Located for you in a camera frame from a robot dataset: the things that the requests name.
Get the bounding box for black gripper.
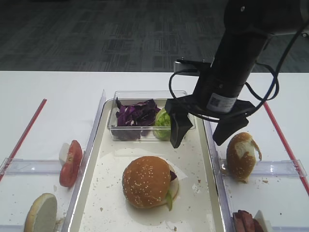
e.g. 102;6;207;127
165;95;255;148

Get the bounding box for sesame top bun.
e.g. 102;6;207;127
122;156;170;209

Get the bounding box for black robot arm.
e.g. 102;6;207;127
165;0;309;148

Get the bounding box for green lettuce leaves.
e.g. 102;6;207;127
153;108;171;141

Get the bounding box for green lettuce strip on bun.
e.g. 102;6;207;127
165;189;173;211

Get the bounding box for stacked meat patties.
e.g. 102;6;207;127
233;210;264;232

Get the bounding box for upright tomato slices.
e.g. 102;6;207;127
59;140;83;188

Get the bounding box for white block behind tomato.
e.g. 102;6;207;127
58;143;70;166

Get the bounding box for right clear long divider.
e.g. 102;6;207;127
203;120;235;232

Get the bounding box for clear long divider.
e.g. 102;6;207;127
61;91;106;232
203;120;235;232

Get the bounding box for torn sesame bun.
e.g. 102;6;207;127
226;132;262;183

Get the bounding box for purple cabbage on bun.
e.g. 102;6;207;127
169;170;177;181

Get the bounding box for purple cabbage leaves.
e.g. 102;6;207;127
112;98;160;141

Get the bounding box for bottom bun on tray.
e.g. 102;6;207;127
169;164;179;200

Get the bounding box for clear plastic container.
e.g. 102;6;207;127
107;90;196;141

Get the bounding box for upper right clear holder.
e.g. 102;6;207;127
251;159;307;177

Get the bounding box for clear holder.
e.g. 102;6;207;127
251;159;307;177
0;158;62;175
272;226;309;232
0;225;24;232

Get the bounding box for right red strip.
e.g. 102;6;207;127
263;102;309;194

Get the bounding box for red strip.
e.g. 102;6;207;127
263;102;309;194
0;99;47;180

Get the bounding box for lower right clear holder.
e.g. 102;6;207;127
272;226;309;232

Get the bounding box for white metal tray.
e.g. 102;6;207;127
68;101;224;232

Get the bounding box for left clear long divider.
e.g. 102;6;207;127
61;91;106;232

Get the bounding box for left red strip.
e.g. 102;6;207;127
0;99;47;180

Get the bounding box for upright bun half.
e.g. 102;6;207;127
24;193;57;232

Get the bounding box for upper left clear holder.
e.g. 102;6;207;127
0;158;62;175

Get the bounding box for lower left clear holder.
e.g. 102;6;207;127
0;225;24;232

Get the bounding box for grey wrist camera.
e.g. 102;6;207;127
174;59;211;76

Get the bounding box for black cable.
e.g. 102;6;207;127
168;23;306;121

